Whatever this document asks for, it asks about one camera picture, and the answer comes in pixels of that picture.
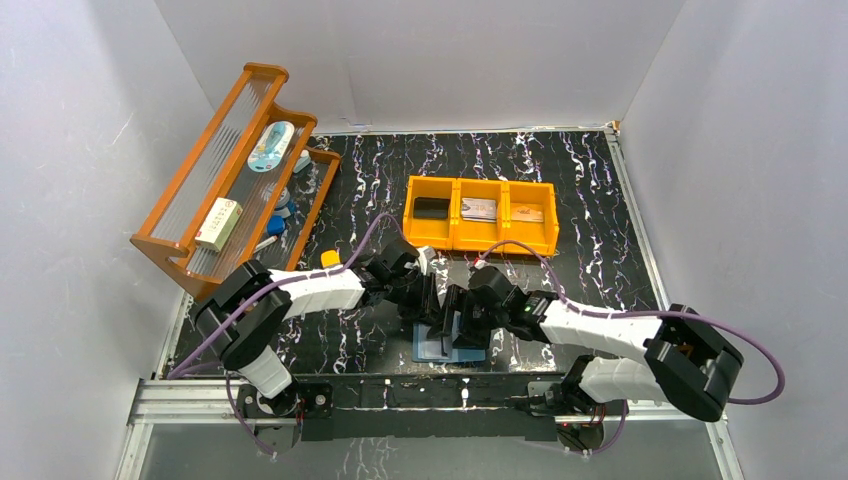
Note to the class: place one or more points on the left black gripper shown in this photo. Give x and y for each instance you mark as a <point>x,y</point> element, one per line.
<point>419,302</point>

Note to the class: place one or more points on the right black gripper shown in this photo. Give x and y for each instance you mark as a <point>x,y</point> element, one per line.
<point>473,318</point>

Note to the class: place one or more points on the blue card holder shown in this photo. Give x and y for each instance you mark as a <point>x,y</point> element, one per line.
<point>426,350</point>

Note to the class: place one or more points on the yellow three-compartment bin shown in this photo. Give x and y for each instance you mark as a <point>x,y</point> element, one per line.
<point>460,235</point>

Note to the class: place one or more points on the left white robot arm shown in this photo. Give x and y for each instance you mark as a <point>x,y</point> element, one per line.
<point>239,319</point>

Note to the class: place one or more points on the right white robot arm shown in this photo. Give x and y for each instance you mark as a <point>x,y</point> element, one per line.
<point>668,357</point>

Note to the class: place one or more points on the silver cards in bin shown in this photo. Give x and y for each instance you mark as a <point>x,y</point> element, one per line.
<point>478,209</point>

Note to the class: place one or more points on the yellow grey eraser block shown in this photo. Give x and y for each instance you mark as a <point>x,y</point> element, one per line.
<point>330,258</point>

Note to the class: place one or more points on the white pen on shelf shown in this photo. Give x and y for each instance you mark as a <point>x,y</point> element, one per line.
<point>266,243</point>

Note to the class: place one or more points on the small grey blue item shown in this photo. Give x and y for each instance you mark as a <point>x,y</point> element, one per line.
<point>303,161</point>

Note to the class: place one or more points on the orange wooden shelf rack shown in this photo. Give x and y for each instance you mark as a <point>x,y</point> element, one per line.
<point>216,166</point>

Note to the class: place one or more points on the white red small box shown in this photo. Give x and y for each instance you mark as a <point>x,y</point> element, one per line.
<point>219,224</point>

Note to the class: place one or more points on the light blue oval case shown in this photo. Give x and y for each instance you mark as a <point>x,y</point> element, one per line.
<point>269,150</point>

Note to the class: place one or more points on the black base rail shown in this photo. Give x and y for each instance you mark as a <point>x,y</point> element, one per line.
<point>430,397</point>

